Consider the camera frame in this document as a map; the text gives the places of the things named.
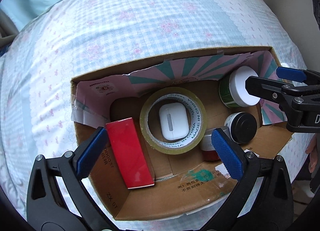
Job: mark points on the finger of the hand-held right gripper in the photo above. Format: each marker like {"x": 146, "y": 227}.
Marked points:
{"x": 262, "y": 88}
{"x": 287, "y": 73}

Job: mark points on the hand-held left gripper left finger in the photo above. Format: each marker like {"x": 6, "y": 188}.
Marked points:
{"x": 91, "y": 154}

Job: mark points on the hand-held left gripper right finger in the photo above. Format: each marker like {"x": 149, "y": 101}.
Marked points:
{"x": 226, "y": 152}

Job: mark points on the small white and red bottle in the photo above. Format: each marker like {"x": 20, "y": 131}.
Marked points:
{"x": 208, "y": 146}

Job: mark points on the green jar with white lid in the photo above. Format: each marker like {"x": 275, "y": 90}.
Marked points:
{"x": 237, "y": 88}

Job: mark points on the round tin with black lid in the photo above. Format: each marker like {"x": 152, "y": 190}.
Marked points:
{"x": 243, "y": 127}

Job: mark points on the red rectangular box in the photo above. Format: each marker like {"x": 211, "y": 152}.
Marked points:
{"x": 130, "y": 151}

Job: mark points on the cardboard box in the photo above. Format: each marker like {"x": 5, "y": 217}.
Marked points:
{"x": 190, "y": 186}

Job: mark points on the white earbuds case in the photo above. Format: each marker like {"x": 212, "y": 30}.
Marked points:
{"x": 173, "y": 121}

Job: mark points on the clear packing tape roll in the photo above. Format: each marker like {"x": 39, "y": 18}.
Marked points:
{"x": 147, "y": 126}

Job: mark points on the person's right hand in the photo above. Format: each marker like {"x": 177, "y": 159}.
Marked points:
{"x": 313, "y": 152}

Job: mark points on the brown curtain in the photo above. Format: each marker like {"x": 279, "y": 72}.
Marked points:
{"x": 5, "y": 33}

